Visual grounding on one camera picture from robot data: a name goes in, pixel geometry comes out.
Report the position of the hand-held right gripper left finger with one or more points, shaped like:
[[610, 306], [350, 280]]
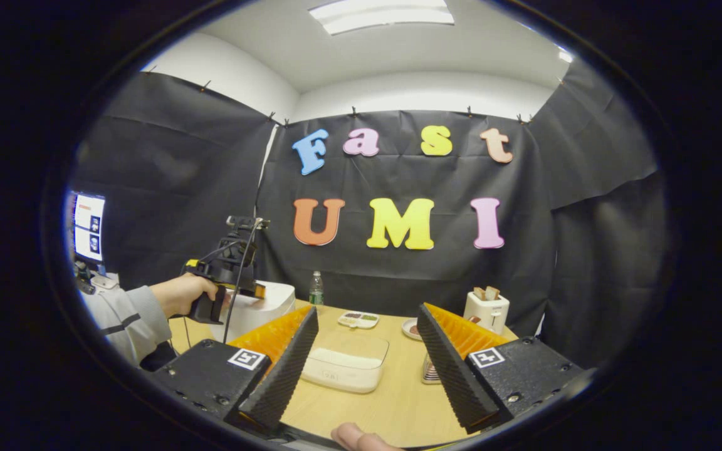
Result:
[[286, 369]]

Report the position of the computer monitor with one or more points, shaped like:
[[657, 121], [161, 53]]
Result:
[[88, 228]]

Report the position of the clear plastic bottle green label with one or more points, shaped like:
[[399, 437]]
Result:
[[316, 291]]

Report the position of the small ceiling light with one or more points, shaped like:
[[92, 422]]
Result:
[[565, 55]]

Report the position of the toast bread slice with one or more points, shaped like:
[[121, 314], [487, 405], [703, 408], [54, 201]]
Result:
[[492, 292], [479, 294]]

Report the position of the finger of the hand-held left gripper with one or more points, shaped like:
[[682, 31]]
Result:
[[253, 290]]

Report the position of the large ceiling light panel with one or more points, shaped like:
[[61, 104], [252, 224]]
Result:
[[380, 15]]

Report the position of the black backdrop cloth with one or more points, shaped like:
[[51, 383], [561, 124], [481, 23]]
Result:
[[398, 282]]

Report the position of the white divided dish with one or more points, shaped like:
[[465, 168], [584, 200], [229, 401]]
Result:
[[358, 319]]

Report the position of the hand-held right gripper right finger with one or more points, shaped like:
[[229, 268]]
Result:
[[452, 376]]

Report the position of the white toaster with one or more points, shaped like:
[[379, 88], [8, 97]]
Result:
[[489, 316]]

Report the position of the white side table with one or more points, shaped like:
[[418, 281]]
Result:
[[104, 282]]

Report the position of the white rice cooker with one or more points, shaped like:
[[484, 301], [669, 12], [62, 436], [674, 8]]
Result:
[[267, 313]]

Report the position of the clear plastic rice box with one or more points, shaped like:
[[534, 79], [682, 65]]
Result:
[[342, 369]]

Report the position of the white round plate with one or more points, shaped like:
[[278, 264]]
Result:
[[406, 331]]

